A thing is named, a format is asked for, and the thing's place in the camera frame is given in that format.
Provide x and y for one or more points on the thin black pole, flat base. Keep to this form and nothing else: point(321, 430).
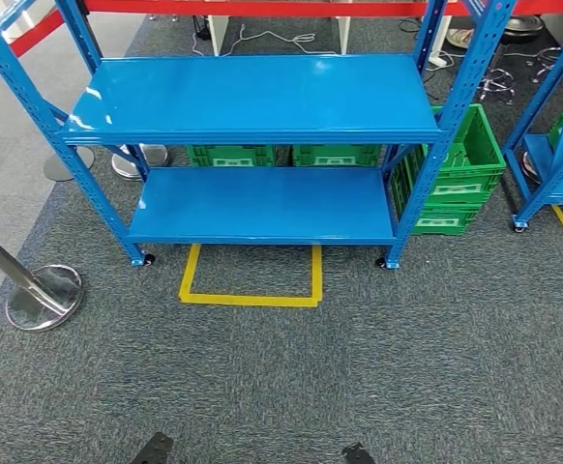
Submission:
point(86, 157)

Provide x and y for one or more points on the chrome stanchion post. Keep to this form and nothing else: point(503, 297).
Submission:
point(44, 298)

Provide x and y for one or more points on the dark stanchion, chrome base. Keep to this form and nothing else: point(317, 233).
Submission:
point(158, 153)

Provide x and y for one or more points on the black round stool base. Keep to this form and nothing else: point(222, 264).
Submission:
point(523, 29)

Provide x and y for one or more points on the black robot right foot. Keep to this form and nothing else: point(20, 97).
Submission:
point(357, 455)

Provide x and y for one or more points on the black robot foot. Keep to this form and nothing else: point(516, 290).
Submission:
point(357, 455)
point(154, 448)

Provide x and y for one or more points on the black robot left foot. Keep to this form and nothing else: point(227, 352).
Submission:
point(154, 448)

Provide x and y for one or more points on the chrome stool base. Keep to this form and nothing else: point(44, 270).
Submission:
point(552, 61)
point(497, 83)

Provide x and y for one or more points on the white table leg panel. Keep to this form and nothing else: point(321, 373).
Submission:
point(343, 35)
point(442, 35)
point(217, 35)

